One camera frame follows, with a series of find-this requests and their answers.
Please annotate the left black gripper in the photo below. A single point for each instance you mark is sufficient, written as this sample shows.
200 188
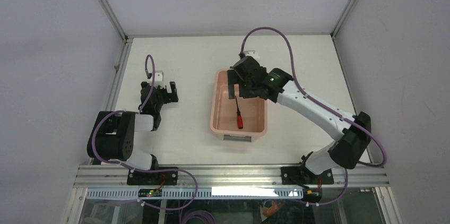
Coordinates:
169 97

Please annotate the white slotted cable duct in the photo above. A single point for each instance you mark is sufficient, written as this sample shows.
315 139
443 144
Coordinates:
213 193

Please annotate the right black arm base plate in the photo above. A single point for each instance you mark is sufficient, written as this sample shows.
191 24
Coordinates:
299 175

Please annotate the orange object under table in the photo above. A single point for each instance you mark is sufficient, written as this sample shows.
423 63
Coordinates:
270 207

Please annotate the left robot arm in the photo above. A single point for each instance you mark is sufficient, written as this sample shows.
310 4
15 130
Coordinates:
114 134

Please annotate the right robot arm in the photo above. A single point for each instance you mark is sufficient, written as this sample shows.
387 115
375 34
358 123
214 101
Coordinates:
348 131

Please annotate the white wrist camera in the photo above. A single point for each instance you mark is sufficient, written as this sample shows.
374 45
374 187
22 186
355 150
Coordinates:
254 54
159 79

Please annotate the small green circuit board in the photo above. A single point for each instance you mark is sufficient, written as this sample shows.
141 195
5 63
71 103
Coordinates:
148 193

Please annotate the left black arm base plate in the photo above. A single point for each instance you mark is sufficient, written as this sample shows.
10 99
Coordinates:
165 175

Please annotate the red black screwdriver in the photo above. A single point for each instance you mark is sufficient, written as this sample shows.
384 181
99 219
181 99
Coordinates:
240 123

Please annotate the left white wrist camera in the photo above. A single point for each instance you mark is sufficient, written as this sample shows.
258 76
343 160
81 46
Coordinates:
159 79

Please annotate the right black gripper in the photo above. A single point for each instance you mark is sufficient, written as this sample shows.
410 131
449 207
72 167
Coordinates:
234 78

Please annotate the aluminium front rail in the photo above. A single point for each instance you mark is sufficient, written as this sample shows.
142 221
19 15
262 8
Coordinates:
113 176

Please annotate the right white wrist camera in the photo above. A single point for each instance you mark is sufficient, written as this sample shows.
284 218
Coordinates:
254 54

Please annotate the pink plastic bin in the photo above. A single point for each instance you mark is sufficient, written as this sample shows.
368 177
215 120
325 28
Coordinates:
223 121

